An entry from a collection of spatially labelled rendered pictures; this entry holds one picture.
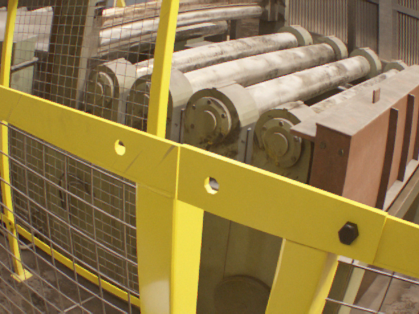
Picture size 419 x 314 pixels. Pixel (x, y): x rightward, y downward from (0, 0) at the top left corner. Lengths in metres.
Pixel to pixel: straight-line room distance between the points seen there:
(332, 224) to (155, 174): 0.18
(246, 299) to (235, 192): 2.37
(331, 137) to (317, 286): 1.80
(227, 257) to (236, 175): 2.37
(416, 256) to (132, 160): 0.31
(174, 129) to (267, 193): 2.44
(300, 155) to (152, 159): 2.02
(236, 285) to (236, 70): 1.16
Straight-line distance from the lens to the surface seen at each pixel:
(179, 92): 2.95
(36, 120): 0.74
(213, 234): 2.91
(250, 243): 2.82
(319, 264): 0.55
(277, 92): 3.13
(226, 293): 2.96
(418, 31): 11.54
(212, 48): 3.86
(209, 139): 2.80
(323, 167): 2.40
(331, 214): 0.52
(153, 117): 2.33
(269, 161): 2.68
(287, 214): 0.54
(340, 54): 4.65
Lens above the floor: 2.07
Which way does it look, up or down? 23 degrees down
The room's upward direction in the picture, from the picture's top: 5 degrees clockwise
